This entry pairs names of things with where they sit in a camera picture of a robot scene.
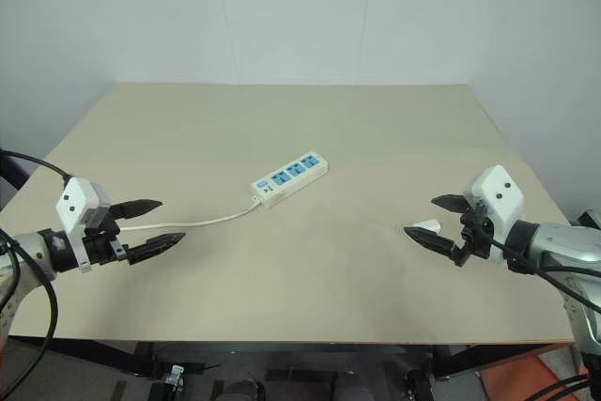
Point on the white blue power strip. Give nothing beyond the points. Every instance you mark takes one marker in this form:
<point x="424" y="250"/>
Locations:
<point x="288" y="179"/>

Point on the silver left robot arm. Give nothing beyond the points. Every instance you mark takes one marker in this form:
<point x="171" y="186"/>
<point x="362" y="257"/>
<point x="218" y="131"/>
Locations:
<point x="29" y="251"/>

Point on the white plug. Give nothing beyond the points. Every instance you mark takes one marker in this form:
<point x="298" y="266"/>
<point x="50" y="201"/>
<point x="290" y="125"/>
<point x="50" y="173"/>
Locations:
<point x="426" y="225"/>

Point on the black table frame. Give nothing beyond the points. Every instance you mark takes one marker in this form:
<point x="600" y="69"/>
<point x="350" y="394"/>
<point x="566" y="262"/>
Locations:
<point x="282" y="349"/>

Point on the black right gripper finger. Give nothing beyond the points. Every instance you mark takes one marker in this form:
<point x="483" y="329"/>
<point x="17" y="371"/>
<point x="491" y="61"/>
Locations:
<point x="432" y="240"/>
<point x="451" y="203"/>

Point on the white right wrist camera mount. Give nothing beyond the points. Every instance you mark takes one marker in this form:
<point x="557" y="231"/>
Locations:
<point x="497" y="194"/>

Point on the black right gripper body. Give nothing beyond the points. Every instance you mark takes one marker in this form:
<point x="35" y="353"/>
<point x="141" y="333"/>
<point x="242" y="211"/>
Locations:
<point x="474" y="236"/>

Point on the black box beside table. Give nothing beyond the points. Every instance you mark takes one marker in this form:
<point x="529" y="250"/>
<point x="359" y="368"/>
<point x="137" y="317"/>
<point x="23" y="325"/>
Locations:
<point x="589" y="219"/>

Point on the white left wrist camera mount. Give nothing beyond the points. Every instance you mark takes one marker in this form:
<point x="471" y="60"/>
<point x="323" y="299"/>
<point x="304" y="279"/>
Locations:
<point x="77" y="199"/>

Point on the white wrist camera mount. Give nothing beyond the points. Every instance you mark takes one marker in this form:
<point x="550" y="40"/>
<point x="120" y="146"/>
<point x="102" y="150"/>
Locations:
<point x="77" y="199"/>
<point x="497" y="194"/>

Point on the dark object beside table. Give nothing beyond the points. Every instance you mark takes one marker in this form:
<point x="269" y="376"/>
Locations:
<point x="14" y="175"/>

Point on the orange floor object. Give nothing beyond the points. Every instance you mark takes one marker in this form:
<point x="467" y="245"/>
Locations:
<point x="516" y="373"/>

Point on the dark rounded shape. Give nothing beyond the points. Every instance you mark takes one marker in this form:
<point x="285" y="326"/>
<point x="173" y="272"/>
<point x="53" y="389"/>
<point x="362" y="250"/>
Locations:
<point x="239" y="390"/>

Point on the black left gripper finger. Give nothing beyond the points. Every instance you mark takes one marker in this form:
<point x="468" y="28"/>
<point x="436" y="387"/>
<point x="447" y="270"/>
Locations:
<point x="155" y="246"/>
<point x="138" y="207"/>

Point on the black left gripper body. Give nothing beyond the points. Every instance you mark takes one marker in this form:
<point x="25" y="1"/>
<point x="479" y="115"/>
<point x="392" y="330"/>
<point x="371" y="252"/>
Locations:
<point x="101" y="248"/>

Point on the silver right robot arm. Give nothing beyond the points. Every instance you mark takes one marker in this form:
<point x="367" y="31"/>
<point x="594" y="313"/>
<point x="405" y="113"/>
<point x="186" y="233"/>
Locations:
<point x="563" y="241"/>

